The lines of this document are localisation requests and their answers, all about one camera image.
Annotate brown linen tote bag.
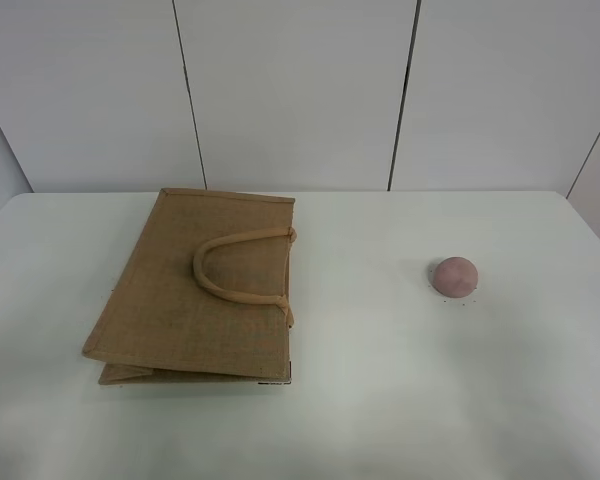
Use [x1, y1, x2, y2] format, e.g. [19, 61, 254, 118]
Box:
[82, 189, 296, 385]

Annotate pink peach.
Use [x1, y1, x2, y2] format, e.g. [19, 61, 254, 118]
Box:
[426, 256, 479, 299]

